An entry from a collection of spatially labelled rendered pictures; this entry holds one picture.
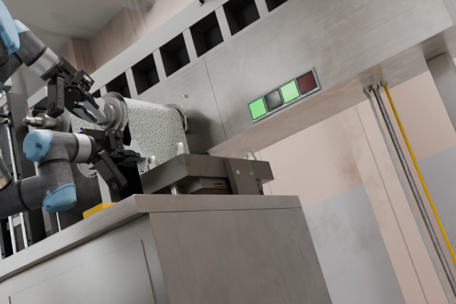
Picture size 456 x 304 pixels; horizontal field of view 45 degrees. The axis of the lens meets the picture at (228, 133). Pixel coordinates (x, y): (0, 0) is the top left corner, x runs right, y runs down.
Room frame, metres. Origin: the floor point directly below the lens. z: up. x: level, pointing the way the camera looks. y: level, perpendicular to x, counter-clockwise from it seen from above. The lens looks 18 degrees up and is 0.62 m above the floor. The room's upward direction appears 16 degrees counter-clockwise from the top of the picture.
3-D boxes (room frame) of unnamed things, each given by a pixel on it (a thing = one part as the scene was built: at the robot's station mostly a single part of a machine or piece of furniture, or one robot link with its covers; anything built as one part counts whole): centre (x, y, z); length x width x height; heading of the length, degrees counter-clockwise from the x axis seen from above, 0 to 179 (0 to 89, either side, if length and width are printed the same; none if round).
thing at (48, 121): (1.62, 0.54, 1.34); 0.06 x 0.06 x 0.06; 56
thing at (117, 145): (1.37, 0.33, 1.12); 0.12 x 0.08 x 0.09; 146
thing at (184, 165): (1.54, 0.08, 1.00); 0.40 x 0.16 x 0.06; 146
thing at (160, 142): (1.57, 0.20, 1.12); 0.23 x 0.01 x 0.18; 146
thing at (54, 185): (1.24, 0.44, 1.01); 0.11 x 0.08 x 0.11; 88
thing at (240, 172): (1.50, -0.01, 0.97); 0.10 x 0.03 x 0.11; 146
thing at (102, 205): (1.22, 0.31, 0.91); 0.07 x 0.07 x 0.02; 56
